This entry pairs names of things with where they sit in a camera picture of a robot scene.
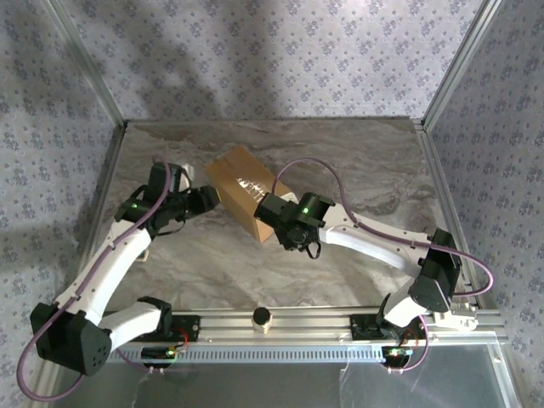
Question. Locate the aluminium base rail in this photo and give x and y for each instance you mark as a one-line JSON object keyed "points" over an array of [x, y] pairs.
{"points": [[306, 325]]}

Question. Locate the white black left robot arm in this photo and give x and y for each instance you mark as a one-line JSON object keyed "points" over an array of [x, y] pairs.
{"points": [[119, 255]]}

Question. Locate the aluminium frame post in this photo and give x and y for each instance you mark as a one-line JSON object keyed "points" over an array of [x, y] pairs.
{"points": [[89, 68], [460, 64]]}

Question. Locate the black knob on beige base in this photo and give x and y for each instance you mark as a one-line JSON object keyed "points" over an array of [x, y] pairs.
{"points": [[262, 316]]}

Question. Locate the brown cardboard express box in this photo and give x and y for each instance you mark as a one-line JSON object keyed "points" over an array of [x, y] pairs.
{"points": [[236, 170]]}

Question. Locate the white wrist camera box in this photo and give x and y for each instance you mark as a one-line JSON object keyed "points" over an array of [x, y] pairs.
{"points": [[291, 197], [185, 174]]}

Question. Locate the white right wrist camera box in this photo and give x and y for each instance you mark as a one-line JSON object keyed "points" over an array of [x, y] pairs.
{"points": [[291, 197]]}

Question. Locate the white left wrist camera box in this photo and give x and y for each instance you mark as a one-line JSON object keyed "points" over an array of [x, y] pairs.
{"points": [[185, 174]]}

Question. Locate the shiny metal sheet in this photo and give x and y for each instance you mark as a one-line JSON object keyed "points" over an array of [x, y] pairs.
{"points": [[255, 387]]}

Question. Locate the clear packing tape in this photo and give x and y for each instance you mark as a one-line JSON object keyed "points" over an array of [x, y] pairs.
{"points": [[251, 188]]}

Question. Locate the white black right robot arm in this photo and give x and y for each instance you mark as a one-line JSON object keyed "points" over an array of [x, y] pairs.
{"points": [[374, 242]]}

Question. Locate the aluminium table side rail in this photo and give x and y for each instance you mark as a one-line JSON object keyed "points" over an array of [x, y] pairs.
{"points": [[440, 191], [109, 170]]}

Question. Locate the white printed bracket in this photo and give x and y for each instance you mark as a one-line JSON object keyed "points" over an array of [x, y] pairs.
{"points": [[459, 319]]}

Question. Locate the blue beige hand tool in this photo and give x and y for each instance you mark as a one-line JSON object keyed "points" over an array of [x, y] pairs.
{"points": [[144, 256]]}

